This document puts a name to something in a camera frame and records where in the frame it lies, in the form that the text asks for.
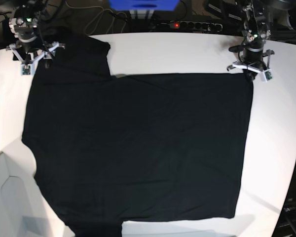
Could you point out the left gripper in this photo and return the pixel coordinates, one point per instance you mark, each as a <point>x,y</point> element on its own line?
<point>252,59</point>

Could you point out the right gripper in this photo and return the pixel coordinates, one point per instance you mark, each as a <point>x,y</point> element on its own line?
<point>41,48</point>

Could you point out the black T-shirt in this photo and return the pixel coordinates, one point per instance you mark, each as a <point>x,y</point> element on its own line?
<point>150,148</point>

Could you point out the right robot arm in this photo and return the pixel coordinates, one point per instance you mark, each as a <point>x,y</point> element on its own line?
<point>29,18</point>

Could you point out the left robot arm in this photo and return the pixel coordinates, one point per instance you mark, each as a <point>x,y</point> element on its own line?
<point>255,21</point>

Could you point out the black power strip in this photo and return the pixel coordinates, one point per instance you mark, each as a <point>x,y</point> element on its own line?
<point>191,26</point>

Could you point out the blue plastic box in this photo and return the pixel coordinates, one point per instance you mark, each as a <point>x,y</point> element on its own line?
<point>125,5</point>

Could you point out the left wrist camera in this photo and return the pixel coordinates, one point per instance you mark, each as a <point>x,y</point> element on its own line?
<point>266,75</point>

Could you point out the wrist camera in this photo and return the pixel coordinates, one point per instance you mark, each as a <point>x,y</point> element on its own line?
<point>266,75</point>
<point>27,69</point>

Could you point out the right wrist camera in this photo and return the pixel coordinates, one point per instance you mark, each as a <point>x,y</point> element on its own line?
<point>27,69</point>

